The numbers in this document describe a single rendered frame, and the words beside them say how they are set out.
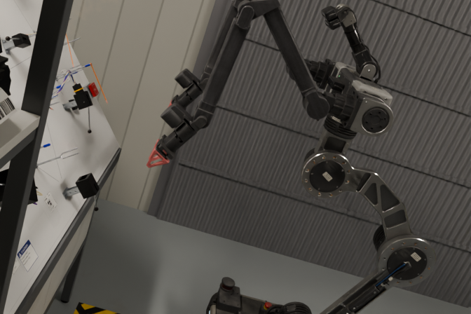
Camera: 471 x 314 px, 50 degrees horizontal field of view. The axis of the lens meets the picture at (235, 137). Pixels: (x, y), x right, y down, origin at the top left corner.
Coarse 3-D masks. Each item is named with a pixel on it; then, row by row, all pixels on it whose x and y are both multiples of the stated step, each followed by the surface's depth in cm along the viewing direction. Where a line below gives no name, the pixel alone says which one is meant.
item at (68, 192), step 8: (88, 176) 158; (80, 184) 157; (88, 184) 157; (96, 184) 161; (64, 192) 159; (72, 192) 159; (80, 192) 158; (88, 192) 158; (96, 192) 159; (96, 208) 162
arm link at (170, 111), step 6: (168, 108) 169; (174, 108) 166; (180, 108) 168; (162, 114) 168; (168, 114) 166; (174, 114) 167; (180, 114) 167; (186, 114) 169; (168, 120) 167; (174, 120) 167; (180, 120) 167; (192, 120) 170; (198, 120) 165; (204, 120) 165; (174, 126) 168; (192, 126) 166; (198, 126) 166
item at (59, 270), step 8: (88, 216) 217; (80, 224) 200; (88, 224) 226; (80, 232) 207; (72, 240) 194; (80, 240) 216; (72, 248) 200; (64, 256) 187; (72, 256) 208; (56, 264) 174; (64, 264) 194; (56, 272) 180; (64, 272) 201; (56, 280) 186; (48, 288) 175; (56, 288) 193; (48, 296) 181
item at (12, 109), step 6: (0, 90) 67; (0, 96) 66; (6, 96) 67; (0, 102) 65; (6, 102) 66; (12, 102) 68; (0, 108) 64; (6, 108) 66; (12, 108) 67; (0, 114) 64; (6, 114) 65; (12, 114) 67; (0, 120) 63
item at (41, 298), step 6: (48, 282) 171; (42, 288) 163; (42, 294) 166; (36, 300) 160; (42, 300) 170; (36, 306) 163; (42, 306) 174; (30, 312) 156; (36, 312) 167; (42, 312) 178
